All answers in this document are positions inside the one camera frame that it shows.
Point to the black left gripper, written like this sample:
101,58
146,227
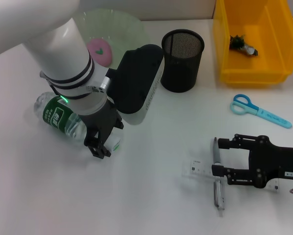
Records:
100,120

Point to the clear green-label water bottle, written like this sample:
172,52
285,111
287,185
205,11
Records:
53,112

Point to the pink toy peach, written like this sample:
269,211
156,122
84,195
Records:
104,58

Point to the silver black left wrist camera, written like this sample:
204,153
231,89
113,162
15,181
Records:
134,80

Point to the blue scissors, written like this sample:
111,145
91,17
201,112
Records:
266,114

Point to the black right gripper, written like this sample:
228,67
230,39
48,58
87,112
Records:
276,162

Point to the grey white pen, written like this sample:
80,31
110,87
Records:
218,195

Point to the clear plastic ruler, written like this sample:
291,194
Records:
200,169

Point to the translucent green fruit bowl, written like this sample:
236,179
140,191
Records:
127,31

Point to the green plastic wrapper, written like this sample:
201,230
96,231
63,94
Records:
238,42

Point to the yellow plastic bin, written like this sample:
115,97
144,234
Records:
256,72

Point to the black mesh pen holder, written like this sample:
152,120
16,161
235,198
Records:
183,71

